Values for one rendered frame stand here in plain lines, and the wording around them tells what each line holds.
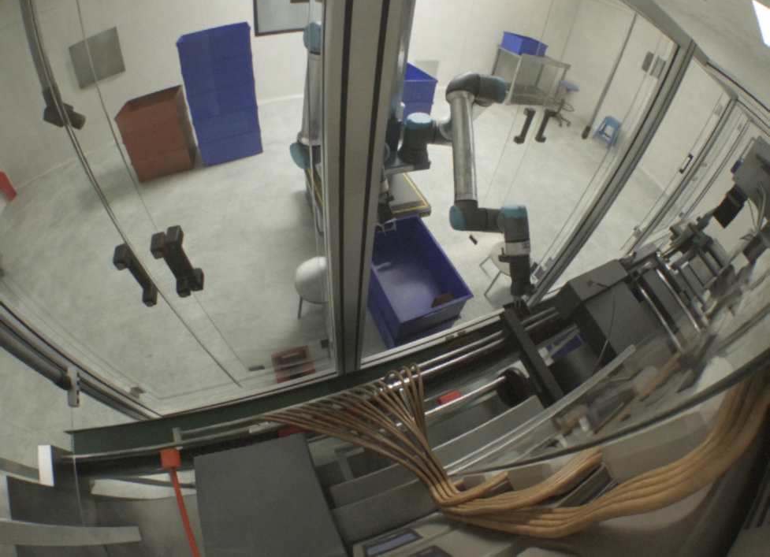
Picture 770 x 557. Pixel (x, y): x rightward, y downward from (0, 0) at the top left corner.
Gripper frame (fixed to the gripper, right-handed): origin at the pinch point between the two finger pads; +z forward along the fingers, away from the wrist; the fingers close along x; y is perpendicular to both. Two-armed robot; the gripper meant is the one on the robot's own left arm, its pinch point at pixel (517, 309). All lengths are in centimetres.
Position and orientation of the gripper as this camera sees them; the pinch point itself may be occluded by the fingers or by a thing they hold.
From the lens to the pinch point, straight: 120.5
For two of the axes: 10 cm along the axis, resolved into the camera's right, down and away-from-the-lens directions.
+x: 9.2, -2.0, 3.3
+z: 1.6, 9.8, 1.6
